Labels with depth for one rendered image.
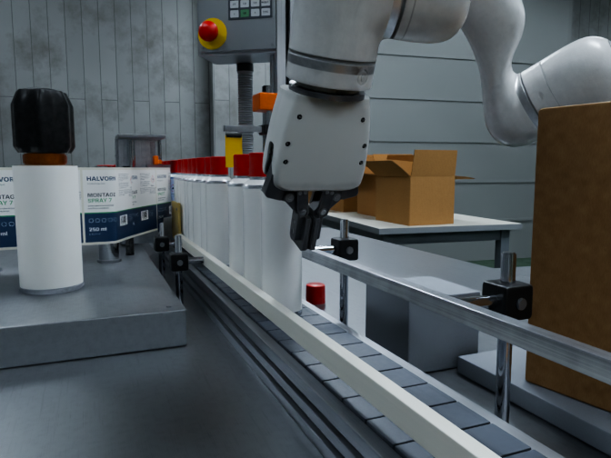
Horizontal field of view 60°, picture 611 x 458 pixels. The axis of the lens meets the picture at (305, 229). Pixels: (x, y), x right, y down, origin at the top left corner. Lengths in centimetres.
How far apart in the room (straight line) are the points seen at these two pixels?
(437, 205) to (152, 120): 328
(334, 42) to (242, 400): 36
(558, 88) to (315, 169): 55
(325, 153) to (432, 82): 555
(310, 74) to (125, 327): 40
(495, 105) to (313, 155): 52
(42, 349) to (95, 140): 463
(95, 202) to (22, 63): 441
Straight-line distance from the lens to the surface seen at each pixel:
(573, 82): 97
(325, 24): 48
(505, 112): 98
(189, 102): 531
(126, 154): 137
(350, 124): 52
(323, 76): 49
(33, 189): 84
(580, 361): 34
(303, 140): 51
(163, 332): 72
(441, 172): 272
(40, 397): 63
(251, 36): 108
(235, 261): 82
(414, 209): 265
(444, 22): 50
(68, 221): 85
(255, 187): 72
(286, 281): 65
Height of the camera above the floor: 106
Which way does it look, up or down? 7 degrees down
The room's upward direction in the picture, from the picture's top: straight up
